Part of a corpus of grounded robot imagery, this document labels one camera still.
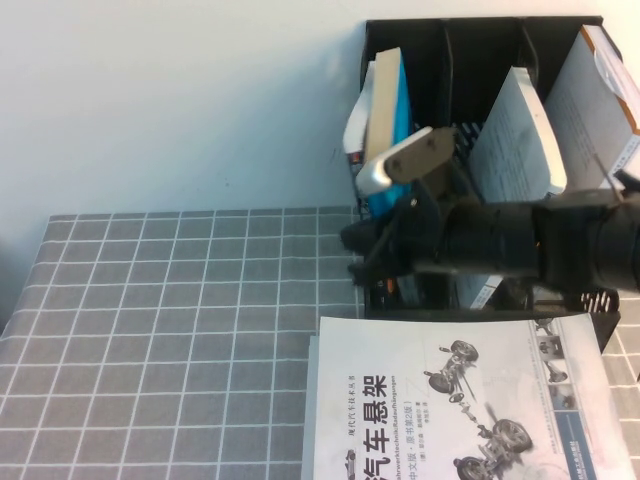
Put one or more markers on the blue grey Billion Dollar book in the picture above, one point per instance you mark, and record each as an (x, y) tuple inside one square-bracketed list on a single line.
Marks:
[(385, 100)]

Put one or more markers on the white book with orange trim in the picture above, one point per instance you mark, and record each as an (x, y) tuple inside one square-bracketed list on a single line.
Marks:
[(585, 110)]

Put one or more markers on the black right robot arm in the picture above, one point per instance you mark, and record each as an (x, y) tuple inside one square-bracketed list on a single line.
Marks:
[(500, 235)]

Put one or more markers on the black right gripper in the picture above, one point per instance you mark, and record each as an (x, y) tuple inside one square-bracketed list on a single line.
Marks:
[(420, 230)]

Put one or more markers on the thin white paperback book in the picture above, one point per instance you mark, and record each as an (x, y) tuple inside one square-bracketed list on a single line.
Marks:
[(515, 140)]

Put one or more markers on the black plastic book stand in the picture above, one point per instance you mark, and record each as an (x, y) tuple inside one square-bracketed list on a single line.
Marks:
[(480, 60)]

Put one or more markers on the dark spine robotics book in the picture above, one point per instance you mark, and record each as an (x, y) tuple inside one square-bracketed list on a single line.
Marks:
[(357, 120)]

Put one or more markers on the white car suspension book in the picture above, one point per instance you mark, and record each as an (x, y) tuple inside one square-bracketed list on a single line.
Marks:
[(400, 360)]

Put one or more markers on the grey checked tablecloth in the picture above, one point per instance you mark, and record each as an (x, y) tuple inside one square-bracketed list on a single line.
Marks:
[(175, 325)]

